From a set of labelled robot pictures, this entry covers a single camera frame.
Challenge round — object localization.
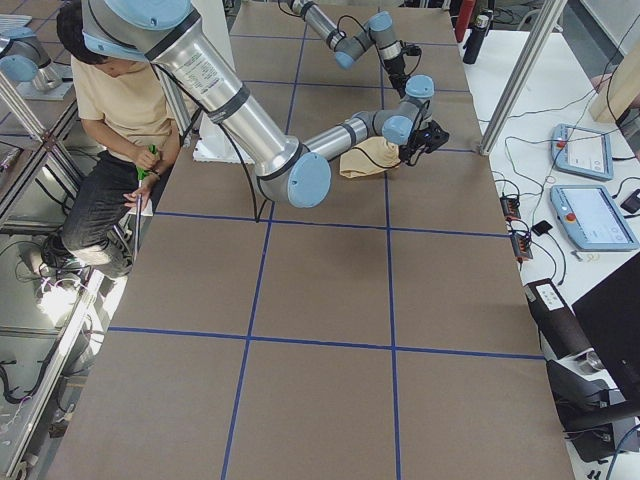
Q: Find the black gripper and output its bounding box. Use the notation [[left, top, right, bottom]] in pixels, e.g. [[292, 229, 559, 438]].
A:
[[399, 121, 432, 165], [383, 55, 410, 97]]

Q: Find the beige long-sleeve printed shirt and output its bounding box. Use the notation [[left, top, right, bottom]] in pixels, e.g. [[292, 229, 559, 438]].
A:
[[339, 137, 400, 179]]

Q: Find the black water bottle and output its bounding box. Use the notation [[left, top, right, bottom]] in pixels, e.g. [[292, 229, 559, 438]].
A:
[[462, 13, 491, 65]]

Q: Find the red cylindrical bottle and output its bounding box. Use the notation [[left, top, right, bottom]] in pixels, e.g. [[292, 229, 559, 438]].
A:
[[454, 0, 476, 43]]

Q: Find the upper blue teach pendant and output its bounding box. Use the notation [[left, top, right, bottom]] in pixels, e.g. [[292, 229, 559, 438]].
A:
[[551, 124, 613, 181]]

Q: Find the blue teach pendant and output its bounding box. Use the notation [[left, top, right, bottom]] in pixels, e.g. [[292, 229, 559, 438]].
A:
[[551, 124, 613, 181], [550, 185, 639, 252]]

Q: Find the lower blue teach pendant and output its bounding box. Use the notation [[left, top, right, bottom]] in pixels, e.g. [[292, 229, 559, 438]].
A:
[[550, 185, 639, 252]]

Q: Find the brown paper roll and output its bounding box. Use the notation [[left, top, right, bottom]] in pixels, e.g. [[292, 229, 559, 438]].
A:
[[523, 279, 594, 360]]

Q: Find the black monitor screen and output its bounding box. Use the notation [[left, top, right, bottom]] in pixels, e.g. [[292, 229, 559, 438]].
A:
[[572, 255, 639, 400]]

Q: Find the seated person in beige shirt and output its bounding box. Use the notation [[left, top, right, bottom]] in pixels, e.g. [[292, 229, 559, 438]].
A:
[[42, 1, 181, 279]]

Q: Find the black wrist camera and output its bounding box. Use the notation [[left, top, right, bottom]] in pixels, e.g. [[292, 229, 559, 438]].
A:
[[419, 120, 450, 154], [401, 44, 422, 57]]

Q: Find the aluminium frame post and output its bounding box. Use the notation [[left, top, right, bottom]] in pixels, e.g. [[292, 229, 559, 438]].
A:
[[478, 0, 567, 156]]

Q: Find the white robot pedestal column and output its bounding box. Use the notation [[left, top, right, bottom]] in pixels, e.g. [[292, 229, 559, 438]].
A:
[[191, 0, 254, 166]]

